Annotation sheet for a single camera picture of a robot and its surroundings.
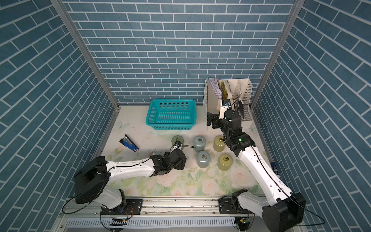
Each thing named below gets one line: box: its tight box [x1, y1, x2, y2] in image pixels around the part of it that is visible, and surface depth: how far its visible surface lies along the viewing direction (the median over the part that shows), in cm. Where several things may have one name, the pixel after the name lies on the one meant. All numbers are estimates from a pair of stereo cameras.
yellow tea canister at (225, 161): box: [217, 153, 233, 172], surface depth 84 cm
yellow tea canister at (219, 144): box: [213, 135, 226, 152], surface depth 93 cm
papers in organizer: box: [206, 77, 223, 100], surface depth 91 cm
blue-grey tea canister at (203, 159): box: [197, 150, 211, 169], surface depth 85 cm
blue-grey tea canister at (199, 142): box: [193, 135, 207, 153], surface depth 92 cm
